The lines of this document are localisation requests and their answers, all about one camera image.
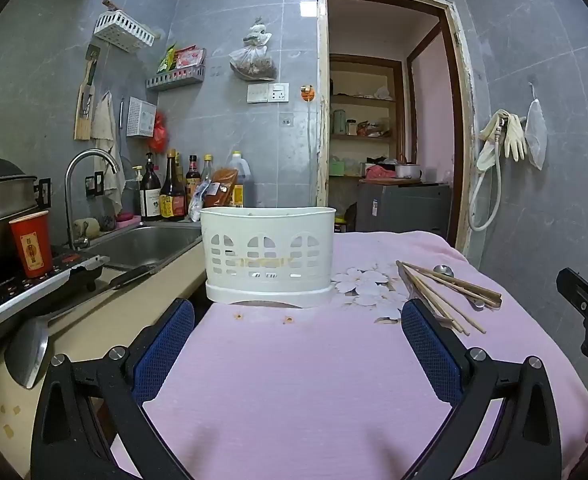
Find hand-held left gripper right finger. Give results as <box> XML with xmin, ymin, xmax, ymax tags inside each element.
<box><xmin>400</xmin><ymin>298</ymin><xmax>562</xmax><ymax>480</ymax></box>

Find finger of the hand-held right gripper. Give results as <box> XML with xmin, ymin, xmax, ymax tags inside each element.
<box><xmin>556</xmin><ymin>267</ymin><xmax>588</xmax><ymax>322</ymax></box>

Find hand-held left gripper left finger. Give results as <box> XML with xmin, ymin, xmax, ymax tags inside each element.
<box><xmin>30</xmin><ymin>297</ymin><xmax>197</xmax><ymax>480</ymax></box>

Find metal spoon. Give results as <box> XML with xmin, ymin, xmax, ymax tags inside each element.
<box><xmin>433</xmin><ymin>264</ymin><xmax>486</xmax><ymax>309</ymax></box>

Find white plastic utensil basket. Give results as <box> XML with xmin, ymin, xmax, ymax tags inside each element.
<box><xmin>200</xmin><ymin>205</ymin><xmax>337</xmax><ymax>309</ymax></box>

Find steel sink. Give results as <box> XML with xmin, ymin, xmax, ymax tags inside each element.
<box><xmin>81</xmin><ymin>224</ymin><xmax>203</xmax><ymax>272</ymax></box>

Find pink floral tablecloth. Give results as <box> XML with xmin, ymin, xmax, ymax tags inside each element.
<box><xmin>109</xmin><ymin>230</ymin><xmax>588</xmax><ymax>480</ymax></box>

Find metal spatula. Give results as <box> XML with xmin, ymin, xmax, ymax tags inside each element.
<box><xmin>3</xmin><ymin>317</ymin><xmax>50</xmax><ymax>390</ymax></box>

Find grey refrigerator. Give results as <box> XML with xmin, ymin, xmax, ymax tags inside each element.
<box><xmin>356</xmin><ymin>182</ymin><xmax>451</xmax><ymax>235</ymax></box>

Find black induction cooker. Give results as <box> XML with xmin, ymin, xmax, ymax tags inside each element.
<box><xmin>0</xmin><ymin>247</ymin><xmax>110</xmax><ymax>342</ymax></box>

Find dark soy sauce bottle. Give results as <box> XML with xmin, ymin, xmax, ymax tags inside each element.
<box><xmin>159</xmin><ymin>148</ymin><xmax>188</xmax><ymax>222</ymax></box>

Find blue white packet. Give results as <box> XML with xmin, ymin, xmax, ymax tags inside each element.
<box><xmin>187</xmin><ymin>180</ymin><xmax>213</xmax><ymax>222</ymax></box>

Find dark pump dispenser bottle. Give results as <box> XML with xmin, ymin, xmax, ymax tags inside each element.
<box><xmin>139</xmin><ymin>152</ymin><xmax>163</xmax><ymax>220</ymax></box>

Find white hanging mesh bag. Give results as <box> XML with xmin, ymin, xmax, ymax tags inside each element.
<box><xmin>524</xmin><ymin>82</ymin><xmax>548</xmax><ymax>171</ymax></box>

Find cream rubber gloves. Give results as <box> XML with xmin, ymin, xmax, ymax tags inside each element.
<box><xmin>477</xmin><ymin>108</ymin><xmax>528</xmax><ymax>171</ymax></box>

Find red paper cup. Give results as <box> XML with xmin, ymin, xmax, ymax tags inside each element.
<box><xmin>8</xmin><ymin>209</ymin><xmax>54</xmax><ymax>279</ymax></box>

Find orange seasoning packet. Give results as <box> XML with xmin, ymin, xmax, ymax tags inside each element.
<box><xmin>203</xmin><ymin>167</ymin><xmax>239</xmax><ymax>209</ymax></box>

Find red label sauce bottle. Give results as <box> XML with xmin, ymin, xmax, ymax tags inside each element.
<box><xmin>185</xmin><ymin>154</ymin><xmax>203</xmax><ymax>202</ymax></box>

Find red cloth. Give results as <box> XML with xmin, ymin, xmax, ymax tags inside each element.
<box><xmin>364</xmin><ymin>164</ymin><xmax>398</xmax><ymax>181</ymax></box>

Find cooking oil jug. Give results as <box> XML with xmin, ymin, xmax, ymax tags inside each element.
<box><xmin>223</xmin><ymin>150</ymin><xmax>252</xmax><ymax>209</ymax></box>

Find chrome faucet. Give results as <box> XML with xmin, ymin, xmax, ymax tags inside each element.
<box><xmin>64</xmin><ymin>148</ymin><xmax>120</xmax><ymax>251</ymax></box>

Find red plastic bag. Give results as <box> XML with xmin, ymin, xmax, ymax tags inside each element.
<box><xmin>150</xmin><ymin>112</ymin><xmax>168</xmax><ymax>154</ymax></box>

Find hanging beige towel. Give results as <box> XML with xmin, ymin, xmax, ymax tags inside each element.
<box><xmin>90</xmin><ymin>91</ymin><xmax>126</xmax><ymax>216</ymax></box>

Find wooden pantry shelf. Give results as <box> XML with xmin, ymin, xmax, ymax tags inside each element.
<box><xmin>328</xmin><ymin>54</ymin><xmax>406</xmax><ymax>182</ymax></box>

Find wooden knife holder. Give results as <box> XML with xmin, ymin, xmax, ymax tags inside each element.
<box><xmin>73</xmin><ymin>44</ymin><xmax>101</xmax><ymax>141</ymax></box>

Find green snack packet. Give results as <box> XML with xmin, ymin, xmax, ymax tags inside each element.
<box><xmin>156</xmin><ymin>42</ymin><xmax>177</xmax><ymax>74</ymax></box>

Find red snack packet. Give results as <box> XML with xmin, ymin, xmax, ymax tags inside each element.
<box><xmin>174</xmin><ymin>46</ymin><xmax>206</xmax><ymax>71</ymax></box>

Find hanging clear plastic bag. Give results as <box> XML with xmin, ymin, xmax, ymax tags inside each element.
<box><xmin>228</xmin><ymin>17</ymin><xmax>279</xmax><ymax>83</ymax></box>

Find black pan handle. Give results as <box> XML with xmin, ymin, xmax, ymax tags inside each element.
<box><xmin>108</xmin><ymin>264</ymin><xmax>151</xmax><ymax>290</ymax></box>

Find white shower hose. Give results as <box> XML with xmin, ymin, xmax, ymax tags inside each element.
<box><xmin>468</xmin><ymin>125</ymin><xmax>504</xmax><ymax>233</ymax></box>

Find white cable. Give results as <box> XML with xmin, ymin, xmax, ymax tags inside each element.
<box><xmin>305</xmin><ymin>100</ymin><xmax>316</xmax><ymax>207</ymax></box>

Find white perforated wall box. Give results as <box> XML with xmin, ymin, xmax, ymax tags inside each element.
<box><xmin>126</xmin><ymin>96</ymin><xmax>158</xmax><ymax>138</ymax></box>

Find wooden door frame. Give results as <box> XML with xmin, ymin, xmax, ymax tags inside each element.
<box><xmin>316</xmin><ymin>0</ymin><xmax>476</xmax><ymax>262</ymax></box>

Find grey wall shelf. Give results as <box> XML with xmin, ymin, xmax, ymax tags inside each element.
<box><xmin>146</xmin><ymin>63</ymin><xmax>207</xmax><ymax>92</ymax></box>

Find white wall rack basket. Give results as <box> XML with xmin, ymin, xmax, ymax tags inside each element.
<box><xmin>93</xmin><ymin>10</ymin><xmax>156</xmax><ymax>54</ymax></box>

